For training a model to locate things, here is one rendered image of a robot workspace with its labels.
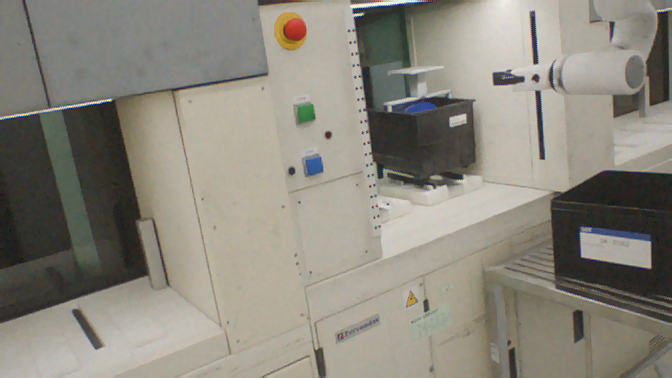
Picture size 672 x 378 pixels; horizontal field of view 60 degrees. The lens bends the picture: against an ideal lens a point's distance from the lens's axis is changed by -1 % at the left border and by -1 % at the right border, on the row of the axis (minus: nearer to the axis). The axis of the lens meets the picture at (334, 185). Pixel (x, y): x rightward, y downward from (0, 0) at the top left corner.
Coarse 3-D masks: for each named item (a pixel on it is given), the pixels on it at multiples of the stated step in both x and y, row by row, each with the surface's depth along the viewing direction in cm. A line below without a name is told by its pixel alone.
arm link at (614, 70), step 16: (608, 48) 113; (624, 48) 113; (576, 64) 114; (592, 64) 111; (608, 64) 108; (624, 64) 106; (640, 64) 108; (576, 80) 114; (592, 80) 111; (608, 80) 108; (624, 80) 106; (640, 80) 109
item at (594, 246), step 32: (576, 192) 132; (608, 192) 142; (640, 192) 136; (576, 224) 121; (608, 224) 116; (640, 224) 111; (576, 256) 123; (608, 256) 117; (640, 256) 113; (640, 288) 114
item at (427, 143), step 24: (408, 72) 156; (432, 96) 165; (384, 120) 162; (408, 120) 153; (432, 120) 154; (456, 120) 159; (384, 144) 165; (408, 144) 156; (432, 144) 156; (456, 144) 161; (384, 168) 173; (408, 168) 158; (432, 168) 157
